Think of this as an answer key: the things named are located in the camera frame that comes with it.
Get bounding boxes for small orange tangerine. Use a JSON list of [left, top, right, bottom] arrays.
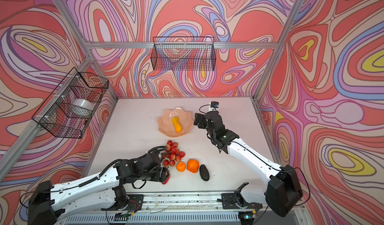
[[176, 162, 186, 172]]

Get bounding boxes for yellow fake squash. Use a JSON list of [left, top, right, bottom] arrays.
[[172, 117, 183, 133]]

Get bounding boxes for large fake orange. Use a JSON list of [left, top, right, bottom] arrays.
[[187, 159, 200, 173]]

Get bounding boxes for dark fake avocado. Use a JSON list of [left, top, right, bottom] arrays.
[[199, 165, 210, 182]]

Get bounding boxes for red fake strawberry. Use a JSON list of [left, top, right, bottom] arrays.
[[162, 170, 171, 185]]

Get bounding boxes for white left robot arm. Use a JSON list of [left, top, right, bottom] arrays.
[[26, 146, 170, 225]]

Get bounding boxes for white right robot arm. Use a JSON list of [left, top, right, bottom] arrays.
[[194, 110, 303, 217]]

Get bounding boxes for peach scalloped fruit bowl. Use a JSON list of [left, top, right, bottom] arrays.
[[157, 107, 194, 138]]

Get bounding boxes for red strawberry bunch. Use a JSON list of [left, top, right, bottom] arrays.
[[161, 140, 186, 167]]

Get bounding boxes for white tape roll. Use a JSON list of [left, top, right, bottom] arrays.
[[70, 98, 95, 118]]

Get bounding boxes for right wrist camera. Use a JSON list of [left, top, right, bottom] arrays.
[[210, 101, 219, 109]]

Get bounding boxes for metal base rail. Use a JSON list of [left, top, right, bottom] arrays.
[[106, 191, 311, 225]]

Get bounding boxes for black wire basket back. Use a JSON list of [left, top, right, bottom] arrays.
[[151, 36, 217, 72]]

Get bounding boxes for black wire basket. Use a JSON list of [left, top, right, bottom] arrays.
[[151, 36, 217, 72], [32, 68, 109, 139]]

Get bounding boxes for black wire basket left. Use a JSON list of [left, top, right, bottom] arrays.
[[32, 68, 109, 139]]

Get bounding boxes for aluminium horizontal frame bar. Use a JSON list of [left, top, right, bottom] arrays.
[[85, 42, 278, 49]]

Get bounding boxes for aluminium right frame post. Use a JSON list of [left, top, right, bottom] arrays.
[[253, 0, 305, 102]]

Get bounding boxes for aluminium corner frame post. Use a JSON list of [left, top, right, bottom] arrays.
[[44, 0, 118, 101]]

